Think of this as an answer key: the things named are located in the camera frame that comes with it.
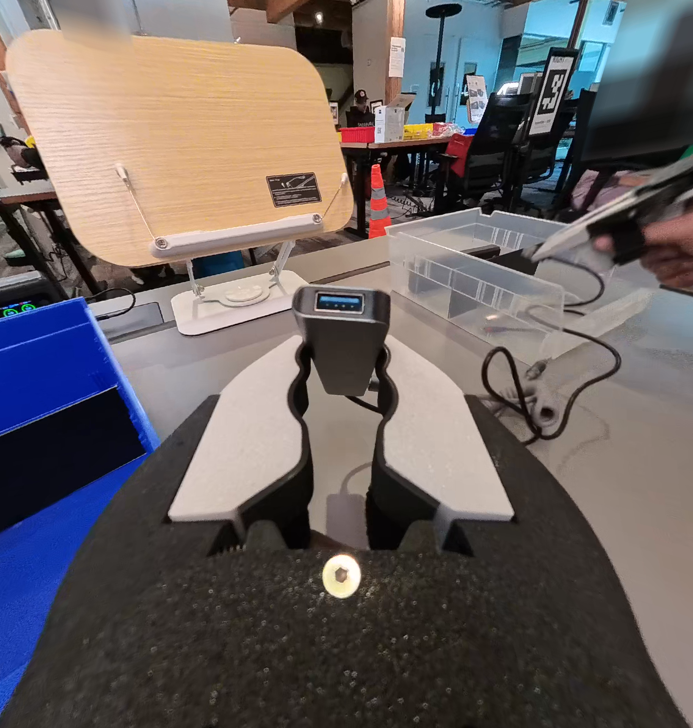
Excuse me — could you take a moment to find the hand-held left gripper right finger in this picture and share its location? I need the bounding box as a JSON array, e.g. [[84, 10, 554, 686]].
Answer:
[[371, 336, 515, 550]]

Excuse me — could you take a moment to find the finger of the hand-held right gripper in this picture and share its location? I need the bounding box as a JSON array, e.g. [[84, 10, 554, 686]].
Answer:
[[567, 148, 693, 236], [530, 223, 616, 276]]

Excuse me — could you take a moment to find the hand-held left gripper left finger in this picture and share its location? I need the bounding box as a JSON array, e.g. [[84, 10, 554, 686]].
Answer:
[[169, 336, 314, 549]]

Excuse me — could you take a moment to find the thin black USB cable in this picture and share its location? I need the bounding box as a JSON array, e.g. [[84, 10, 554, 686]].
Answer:
[[482, 259, 621, 446]]

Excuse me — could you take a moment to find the clear plastic divided bin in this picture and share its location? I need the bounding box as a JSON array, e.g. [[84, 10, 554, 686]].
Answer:
[[385, 207, 558, 268], [389, 232, 655, 365]]

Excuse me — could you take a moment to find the dark grey USB adapter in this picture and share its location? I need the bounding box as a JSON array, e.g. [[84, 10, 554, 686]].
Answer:
[[292, 286, 392, 413]]

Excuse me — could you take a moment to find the blue plastic bin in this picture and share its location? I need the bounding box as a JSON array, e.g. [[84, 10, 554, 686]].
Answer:
[[0, 297, 161, 728]]

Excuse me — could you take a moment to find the person's right hand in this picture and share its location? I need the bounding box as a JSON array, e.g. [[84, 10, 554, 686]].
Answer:
[[593, 218, 693, 289]]

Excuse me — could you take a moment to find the black office chair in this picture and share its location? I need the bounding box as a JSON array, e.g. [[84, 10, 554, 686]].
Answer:
[[449, 91, 532, 212]]

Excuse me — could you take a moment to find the orange traffic cone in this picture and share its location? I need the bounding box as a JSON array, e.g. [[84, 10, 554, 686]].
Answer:
[[368, 164, 394, 240]]

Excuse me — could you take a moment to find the wooden background table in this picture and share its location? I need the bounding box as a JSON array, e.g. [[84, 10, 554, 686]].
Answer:
[[338, 136, 456, 240]]

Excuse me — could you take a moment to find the white cardboard box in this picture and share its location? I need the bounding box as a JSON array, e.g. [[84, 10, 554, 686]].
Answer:
[[374, 105, 406, 143]]

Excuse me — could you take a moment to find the black round floor lamp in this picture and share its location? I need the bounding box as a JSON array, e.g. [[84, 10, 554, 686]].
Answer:
[[425, 3, 464, 123]]

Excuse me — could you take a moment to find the black power station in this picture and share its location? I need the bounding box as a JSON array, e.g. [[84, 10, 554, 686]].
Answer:
[[0, 272, 60, 322]]

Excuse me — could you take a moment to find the wooden book stand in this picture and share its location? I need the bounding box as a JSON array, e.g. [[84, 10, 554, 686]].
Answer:
[[5, 28, 356, 336]]

